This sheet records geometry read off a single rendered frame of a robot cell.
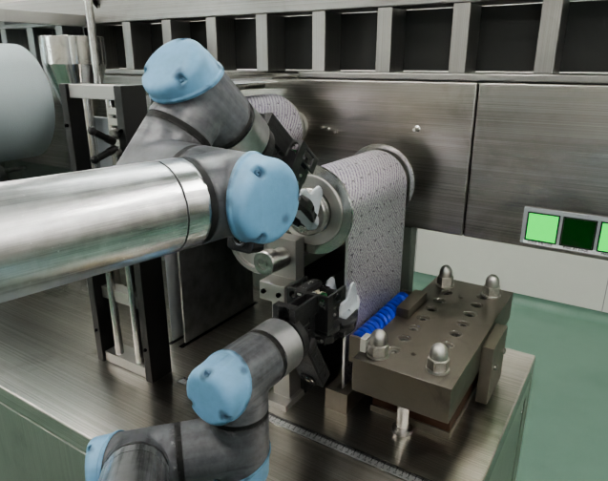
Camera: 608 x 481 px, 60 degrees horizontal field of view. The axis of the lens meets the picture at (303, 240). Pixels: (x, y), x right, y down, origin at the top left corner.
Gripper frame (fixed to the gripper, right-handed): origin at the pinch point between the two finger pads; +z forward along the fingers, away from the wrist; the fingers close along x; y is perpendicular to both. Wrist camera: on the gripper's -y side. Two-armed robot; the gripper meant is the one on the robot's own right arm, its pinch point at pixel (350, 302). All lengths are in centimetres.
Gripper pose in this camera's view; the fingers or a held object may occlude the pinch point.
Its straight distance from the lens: 89.7
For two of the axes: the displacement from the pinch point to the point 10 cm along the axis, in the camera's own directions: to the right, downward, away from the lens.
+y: 0.0, -9.5, -3.2
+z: 5.4, -2.7, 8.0
